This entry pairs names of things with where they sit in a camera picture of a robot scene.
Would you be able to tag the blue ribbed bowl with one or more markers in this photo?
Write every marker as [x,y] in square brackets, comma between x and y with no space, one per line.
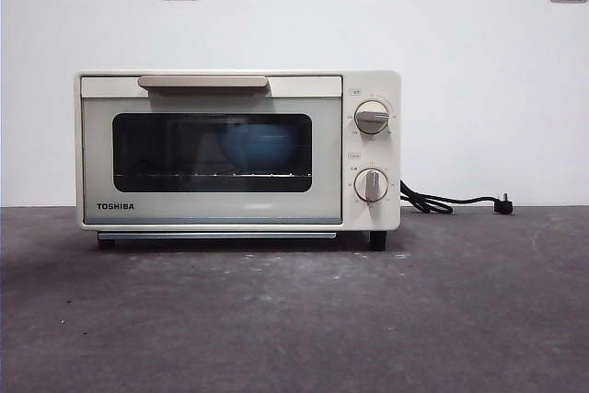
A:
[257,149]

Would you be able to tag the beige temperature knob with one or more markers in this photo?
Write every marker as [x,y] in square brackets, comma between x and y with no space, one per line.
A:
[373,118]

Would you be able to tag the cream Toshiba toaster oven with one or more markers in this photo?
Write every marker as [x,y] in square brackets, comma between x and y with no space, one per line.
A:
[368,153]

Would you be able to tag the beige timer knob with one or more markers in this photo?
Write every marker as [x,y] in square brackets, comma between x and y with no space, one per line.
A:
[370,185]

